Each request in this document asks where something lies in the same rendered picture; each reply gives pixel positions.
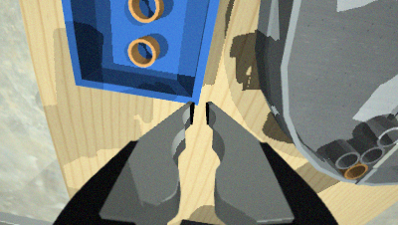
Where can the bronze bushing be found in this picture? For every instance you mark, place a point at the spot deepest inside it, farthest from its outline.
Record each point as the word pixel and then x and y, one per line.
pixel 137 58
pixel 136 12
pixel 355 172

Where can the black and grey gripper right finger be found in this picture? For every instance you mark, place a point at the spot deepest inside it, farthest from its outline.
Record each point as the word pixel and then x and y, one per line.
pixel 254 185

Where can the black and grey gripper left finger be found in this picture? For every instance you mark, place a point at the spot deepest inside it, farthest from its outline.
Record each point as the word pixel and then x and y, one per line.
pixel 140 185

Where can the blue open crate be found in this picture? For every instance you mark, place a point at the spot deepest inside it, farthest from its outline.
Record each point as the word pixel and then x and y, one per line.
pixel 99 33

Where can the grey metal sleeve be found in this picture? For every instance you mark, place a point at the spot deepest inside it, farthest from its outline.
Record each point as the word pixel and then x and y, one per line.
pixel 369 151
pixel 381 127
pixel 336 152

